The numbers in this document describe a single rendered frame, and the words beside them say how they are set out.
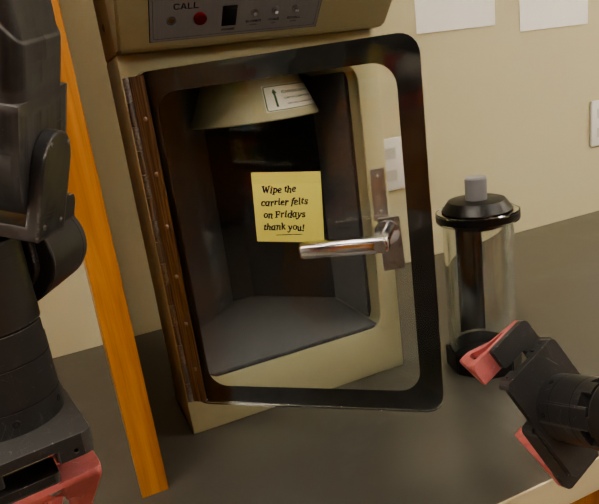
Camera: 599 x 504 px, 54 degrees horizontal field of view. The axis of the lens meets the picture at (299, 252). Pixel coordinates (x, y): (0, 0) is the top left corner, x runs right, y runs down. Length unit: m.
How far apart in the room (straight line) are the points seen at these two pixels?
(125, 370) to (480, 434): 0.41
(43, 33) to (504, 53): 1.27
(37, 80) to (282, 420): 0.58
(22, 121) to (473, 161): 1.24
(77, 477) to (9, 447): 0.04
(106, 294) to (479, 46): 1.07
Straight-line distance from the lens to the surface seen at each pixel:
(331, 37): 0.77
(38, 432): 0.36
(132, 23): 0.65
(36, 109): 0.31
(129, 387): 0.66
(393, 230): 0.60
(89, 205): 0.60
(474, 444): 0.73
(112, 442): 0.84
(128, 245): 1.15
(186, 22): 0.66
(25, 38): 0.30
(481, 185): 0.80
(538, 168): 1.59
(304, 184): 0.61
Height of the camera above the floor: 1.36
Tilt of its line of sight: 16 degrees down
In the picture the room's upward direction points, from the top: 8 degrees counter-clockwise
